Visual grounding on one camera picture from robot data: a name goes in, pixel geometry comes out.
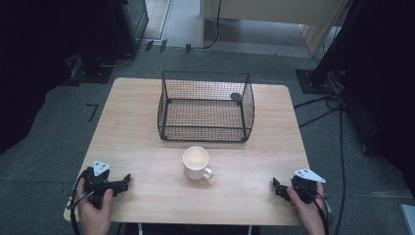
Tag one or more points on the person's right hand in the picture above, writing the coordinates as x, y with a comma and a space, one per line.
305, 212

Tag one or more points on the dark curtain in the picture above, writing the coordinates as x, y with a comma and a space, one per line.
385, 81
29, 65

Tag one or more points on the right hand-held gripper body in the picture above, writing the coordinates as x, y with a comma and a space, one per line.
305, 186

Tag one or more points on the black equipment cabinet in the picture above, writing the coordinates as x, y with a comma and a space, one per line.
132, 23

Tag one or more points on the dark round tag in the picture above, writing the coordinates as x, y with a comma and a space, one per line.
235, 96

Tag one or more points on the white flat panel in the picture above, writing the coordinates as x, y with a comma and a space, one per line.
409, 219

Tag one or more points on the person's left hand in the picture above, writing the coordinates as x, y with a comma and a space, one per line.
94, 212

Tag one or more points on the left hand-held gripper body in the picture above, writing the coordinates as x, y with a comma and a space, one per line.
98, 182

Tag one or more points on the black stand base plate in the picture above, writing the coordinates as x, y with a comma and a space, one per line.
93, 74

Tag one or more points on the black metal stand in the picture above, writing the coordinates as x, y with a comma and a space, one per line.
329, 58

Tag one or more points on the white cup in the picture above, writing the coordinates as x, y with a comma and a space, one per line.
196, 162

